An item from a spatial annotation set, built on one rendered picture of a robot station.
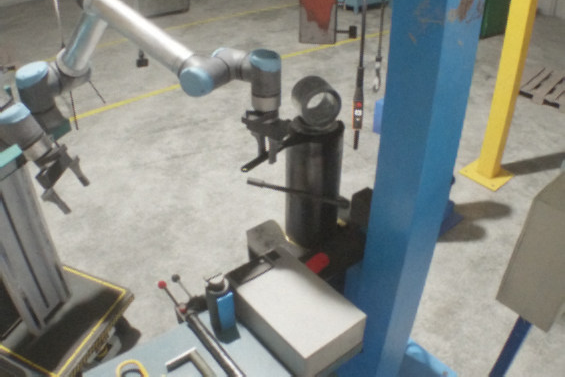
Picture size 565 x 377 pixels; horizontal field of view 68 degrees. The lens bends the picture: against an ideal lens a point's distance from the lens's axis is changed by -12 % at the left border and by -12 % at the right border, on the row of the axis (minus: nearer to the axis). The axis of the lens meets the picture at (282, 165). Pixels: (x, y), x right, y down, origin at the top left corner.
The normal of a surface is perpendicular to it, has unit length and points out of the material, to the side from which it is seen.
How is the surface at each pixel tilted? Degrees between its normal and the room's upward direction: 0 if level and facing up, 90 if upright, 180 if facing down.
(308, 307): 0
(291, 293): 0
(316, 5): 90
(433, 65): 90
